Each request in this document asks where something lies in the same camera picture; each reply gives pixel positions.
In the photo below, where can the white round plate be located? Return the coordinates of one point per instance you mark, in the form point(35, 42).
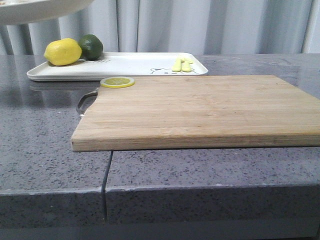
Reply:
point(16, 12)

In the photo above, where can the white rectangular tray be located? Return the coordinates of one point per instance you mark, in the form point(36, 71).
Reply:
point(117, 64)

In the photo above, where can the yellow plastic fork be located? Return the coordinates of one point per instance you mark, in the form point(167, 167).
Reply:
point(177, 66)

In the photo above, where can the yellow plastic knife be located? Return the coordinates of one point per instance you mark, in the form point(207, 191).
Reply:
point(186, 65)

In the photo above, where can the lemon slice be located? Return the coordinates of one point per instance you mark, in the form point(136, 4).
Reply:
point(117, 82)

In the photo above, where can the wooden cutting board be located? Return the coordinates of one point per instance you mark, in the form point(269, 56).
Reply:
point(179, 112)

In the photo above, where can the green lime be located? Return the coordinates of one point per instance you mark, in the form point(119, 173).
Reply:
point(91, 46)

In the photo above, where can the grey curtain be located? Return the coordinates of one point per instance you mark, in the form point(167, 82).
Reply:
point(200, 27)

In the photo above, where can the yellow lemon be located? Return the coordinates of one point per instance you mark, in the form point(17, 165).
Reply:
point(63, 52)

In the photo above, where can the metal cutting board handle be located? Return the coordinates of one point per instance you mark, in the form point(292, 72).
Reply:
point(86, 101)

